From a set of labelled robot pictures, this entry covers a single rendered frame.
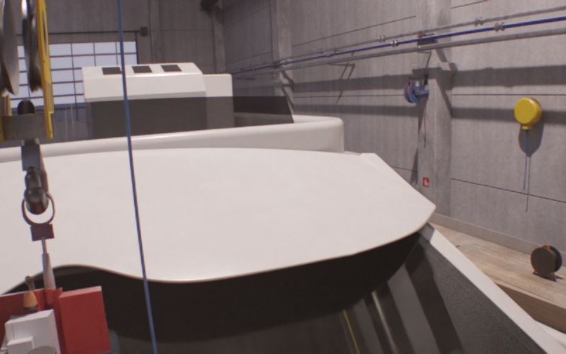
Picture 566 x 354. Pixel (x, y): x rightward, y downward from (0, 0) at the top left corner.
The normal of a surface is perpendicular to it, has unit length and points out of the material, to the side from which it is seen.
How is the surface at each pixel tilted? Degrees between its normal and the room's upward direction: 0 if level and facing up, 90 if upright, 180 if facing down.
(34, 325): 73
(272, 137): 90
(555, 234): 90
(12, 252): 21
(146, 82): 61
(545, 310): 90
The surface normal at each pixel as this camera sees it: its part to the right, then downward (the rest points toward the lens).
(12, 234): 0.06, -0.86
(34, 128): 0.42, 0.14
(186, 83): 0.35, -0.35
